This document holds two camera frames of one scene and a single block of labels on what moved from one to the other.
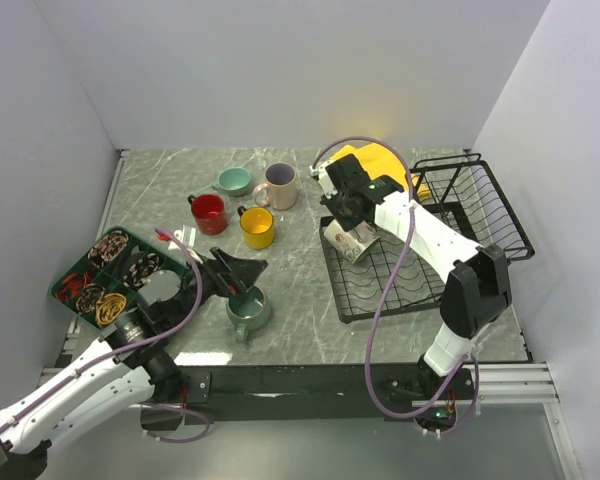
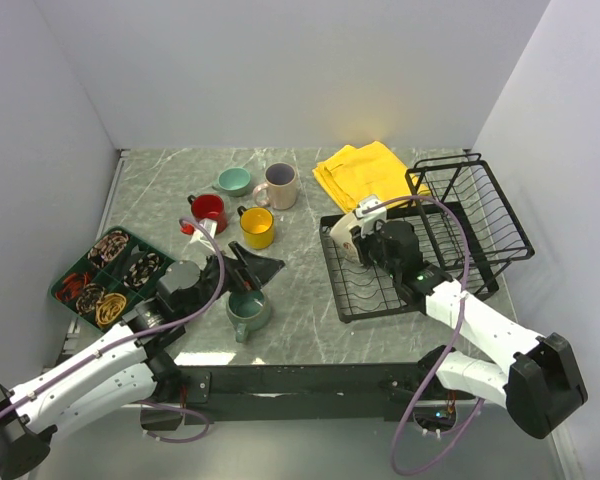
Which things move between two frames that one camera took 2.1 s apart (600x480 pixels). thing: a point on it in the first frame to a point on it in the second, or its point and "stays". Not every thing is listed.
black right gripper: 329,201 to 361,244
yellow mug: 258,226 stays
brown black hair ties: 91,293 stays
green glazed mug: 249,311 stays
